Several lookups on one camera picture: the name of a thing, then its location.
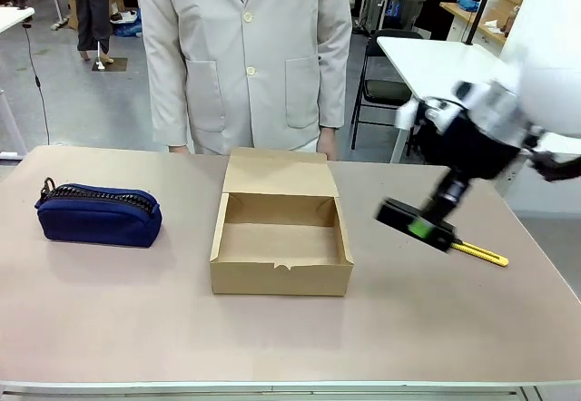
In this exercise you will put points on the person in beige coat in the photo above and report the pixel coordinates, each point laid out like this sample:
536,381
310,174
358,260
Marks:
245,79

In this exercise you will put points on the yellow utility knife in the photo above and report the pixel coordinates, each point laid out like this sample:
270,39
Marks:
485,254

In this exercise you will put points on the person's right hand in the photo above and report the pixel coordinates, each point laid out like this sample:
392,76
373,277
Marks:
178,149

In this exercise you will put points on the mannequin in grey trousers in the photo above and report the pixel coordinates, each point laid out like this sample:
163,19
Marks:
93,11

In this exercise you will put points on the black folding chair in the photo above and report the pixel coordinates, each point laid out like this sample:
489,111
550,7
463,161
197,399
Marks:
377,90

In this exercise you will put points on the navy blue zipper pouch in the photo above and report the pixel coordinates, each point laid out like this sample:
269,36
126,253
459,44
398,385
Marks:
100,222

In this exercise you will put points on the cardboard box on floor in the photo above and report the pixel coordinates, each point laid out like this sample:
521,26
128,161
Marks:
70,6

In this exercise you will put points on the blue bag on floor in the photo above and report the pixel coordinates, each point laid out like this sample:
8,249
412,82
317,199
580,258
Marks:
129,26

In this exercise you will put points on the large white side table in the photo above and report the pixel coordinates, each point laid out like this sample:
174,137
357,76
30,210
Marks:
431,65

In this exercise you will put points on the dark square stand base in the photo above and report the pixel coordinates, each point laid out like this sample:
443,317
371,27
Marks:
110,64

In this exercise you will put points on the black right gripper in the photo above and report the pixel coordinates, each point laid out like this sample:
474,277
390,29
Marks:
472,151

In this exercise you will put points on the brown cardboard box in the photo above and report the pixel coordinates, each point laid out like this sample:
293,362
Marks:
279,242

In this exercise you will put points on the blue cloth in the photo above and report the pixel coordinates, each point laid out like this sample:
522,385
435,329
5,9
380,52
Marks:
467,4

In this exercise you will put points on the person's left hand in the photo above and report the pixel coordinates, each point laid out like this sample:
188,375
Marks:
327,142

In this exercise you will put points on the black stand pole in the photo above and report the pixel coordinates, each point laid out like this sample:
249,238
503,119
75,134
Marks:
477,6

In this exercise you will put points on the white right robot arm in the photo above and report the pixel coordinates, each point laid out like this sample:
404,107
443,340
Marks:
554,56

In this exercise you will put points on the white table with black clamp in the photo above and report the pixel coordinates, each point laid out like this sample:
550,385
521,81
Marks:
13,17

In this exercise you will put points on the wooden top desk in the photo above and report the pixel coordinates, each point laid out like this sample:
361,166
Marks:
488,29

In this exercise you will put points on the white table leg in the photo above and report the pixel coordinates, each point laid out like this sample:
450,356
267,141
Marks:
9,124

